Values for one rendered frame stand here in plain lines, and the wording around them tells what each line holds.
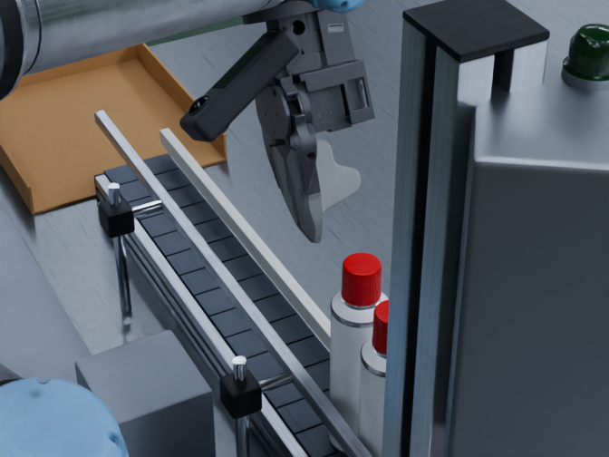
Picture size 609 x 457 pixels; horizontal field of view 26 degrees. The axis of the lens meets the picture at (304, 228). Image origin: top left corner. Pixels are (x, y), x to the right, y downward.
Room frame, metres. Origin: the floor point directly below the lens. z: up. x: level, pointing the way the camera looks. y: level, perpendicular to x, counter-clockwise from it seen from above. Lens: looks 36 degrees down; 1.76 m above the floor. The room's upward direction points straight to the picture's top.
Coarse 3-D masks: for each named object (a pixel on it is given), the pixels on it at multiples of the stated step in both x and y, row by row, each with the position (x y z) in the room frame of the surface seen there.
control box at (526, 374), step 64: (512, 128) 0.45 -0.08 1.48; (576, 128) 0.45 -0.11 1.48; (512, 192) 0.43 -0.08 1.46; (576, 192) 0.43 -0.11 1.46; (512, 256) 0.43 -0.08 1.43; (576, 256) 0.42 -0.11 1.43; (512, 320) 0.43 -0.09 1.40; (576, 320) 0.42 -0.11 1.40; (512, 384) 0.43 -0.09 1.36; (576, 384) 0.42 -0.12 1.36; (448, 448) 0.43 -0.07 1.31; (512, 448) 0.43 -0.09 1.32; (576, 448) 0.42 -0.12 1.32
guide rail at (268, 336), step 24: (96, 120) 1.31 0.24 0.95; (120, 144) 1.25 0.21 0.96; (144, 168) 1.20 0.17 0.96; (168, 216) 1.12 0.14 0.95; (192, 240) 1.07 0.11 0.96; (216, 264) 1.03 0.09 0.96; (240, 288) 0.99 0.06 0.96; (240, 312) 0.97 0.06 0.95; (264, 336) 0.92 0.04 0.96; (288, 360) 0.89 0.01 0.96; (312, 384) 0.85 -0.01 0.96; (312, 408) 0.84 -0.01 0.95; (336, 432) 0.80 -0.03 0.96; (360, 456) 0.77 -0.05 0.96
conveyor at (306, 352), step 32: (160, 160) 1.34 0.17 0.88; (128, 192) 1.27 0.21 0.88; (192, 192) 1.27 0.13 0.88; (160, 224) 1.21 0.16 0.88; (192, 224) 1.21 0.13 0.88; (224, 224) 1.21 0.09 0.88; (192, 256) 1.15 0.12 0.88; (224, 256) 1.15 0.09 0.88; (192, 288) 1.09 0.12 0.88; (256, 288) 1.09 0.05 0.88; (224, 320) 1.04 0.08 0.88; (288, 320) 1.04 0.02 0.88; (256, 352) 0.99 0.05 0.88; (320, 352) 0.99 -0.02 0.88; (288, 384) 0.94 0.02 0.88; (320, 384) 0.94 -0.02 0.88; (288, 416) 0.90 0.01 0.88; (320, 448) 0.86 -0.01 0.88
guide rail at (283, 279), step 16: (176, 144) 1.32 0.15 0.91; (176, 160) 1.31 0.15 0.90; (192, 160) 1.28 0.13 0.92; (192, 176) 1.27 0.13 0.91; (208, 192) 1.22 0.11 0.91; (224, 208) 1.19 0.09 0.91; (240, 224) 1.16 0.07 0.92; (240, 240) 1.15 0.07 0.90; (256, 240) 1.13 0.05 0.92; (256, 256) 1.12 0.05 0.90; (272, 256) 1.10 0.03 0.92; (272, 272) 1.08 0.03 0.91; (288, 272) 1.07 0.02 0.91; (288, 288) 1.05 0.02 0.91; (304, 304) 1.02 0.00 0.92; (304, 320) 1.02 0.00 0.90; (320, 320) 1.00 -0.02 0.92; (320, 336) 0.99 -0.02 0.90
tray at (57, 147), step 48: (144, 48) 1.65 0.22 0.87; (48, 96) 1.57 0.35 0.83; (96, 96) 1.57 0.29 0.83; (144, 96) 1.57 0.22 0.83; (192, 96) 1.51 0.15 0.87; (0, 144) 1.39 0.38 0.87; (48, 144) 1.45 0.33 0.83; (96, 144) 1.45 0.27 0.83; (144, 144) 1.45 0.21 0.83; (192, 144) 1.45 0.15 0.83; (48, 192) 1.34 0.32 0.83
